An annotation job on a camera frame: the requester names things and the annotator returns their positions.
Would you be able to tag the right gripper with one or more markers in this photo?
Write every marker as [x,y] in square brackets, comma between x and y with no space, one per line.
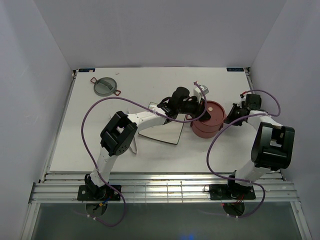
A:
[230,115]

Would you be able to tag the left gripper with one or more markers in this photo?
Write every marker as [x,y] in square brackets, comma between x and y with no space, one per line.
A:
[200,108]

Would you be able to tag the pink bowl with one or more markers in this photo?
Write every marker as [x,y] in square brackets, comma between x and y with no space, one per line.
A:
[203,132]
[217,117]

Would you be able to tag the dark red lid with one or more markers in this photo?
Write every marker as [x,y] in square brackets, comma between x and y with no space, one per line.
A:
[216,112]

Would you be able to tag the white square plate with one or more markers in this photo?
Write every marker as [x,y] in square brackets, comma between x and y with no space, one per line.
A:
[156,127]

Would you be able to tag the metal tongs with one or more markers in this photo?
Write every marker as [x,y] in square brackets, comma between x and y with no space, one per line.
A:
[133,147]

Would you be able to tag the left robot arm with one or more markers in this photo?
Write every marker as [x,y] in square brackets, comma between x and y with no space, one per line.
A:
[104,164]

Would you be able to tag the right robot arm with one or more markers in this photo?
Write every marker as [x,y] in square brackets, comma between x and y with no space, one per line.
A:
[272,147]

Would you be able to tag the grey lunch box lid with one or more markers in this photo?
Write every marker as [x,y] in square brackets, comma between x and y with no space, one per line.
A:
[105,86]

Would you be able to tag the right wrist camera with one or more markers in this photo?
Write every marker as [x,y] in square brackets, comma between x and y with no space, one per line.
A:
[243,98]

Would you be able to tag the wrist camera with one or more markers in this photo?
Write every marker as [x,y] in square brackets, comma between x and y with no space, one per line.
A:
[243,98]
[200,91]

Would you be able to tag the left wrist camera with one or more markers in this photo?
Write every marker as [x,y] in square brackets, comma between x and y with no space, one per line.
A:
[200,91]

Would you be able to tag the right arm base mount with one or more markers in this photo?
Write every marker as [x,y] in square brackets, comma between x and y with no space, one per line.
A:
[226,192]

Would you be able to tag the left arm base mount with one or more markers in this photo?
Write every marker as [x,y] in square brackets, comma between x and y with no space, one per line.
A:
[103,193]

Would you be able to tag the aluminium frame rail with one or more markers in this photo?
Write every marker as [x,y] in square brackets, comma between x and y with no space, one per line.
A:
[159,188]

